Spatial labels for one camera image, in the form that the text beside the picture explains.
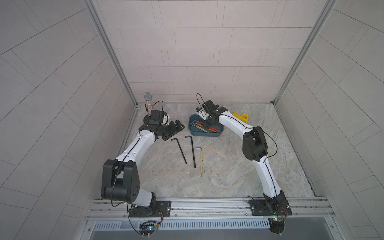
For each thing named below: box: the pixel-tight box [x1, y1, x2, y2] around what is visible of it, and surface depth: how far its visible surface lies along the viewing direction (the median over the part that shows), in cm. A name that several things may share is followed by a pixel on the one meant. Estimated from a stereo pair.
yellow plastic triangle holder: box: [232, 112, 249, 124], surface depth 110 cm
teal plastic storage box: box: [188, 114, 225, 137], surface depth 101 cm
